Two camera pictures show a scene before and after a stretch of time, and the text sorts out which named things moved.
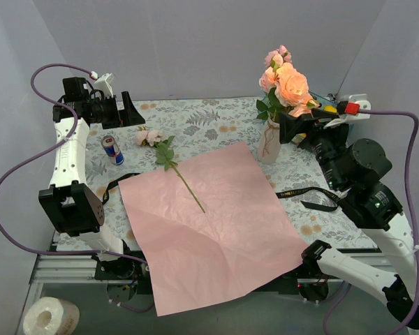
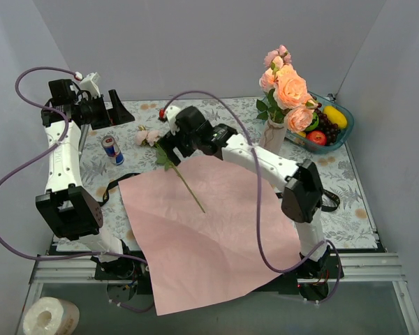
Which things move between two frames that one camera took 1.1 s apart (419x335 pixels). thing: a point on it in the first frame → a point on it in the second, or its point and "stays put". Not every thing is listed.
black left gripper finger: [130, 116] → [120, 113]
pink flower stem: [285, 88] stays put
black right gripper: [309, 125] → [177, 145]
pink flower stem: [276, 58] stays put
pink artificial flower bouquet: [164, 153] stays put
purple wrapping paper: [188, 255] stays put
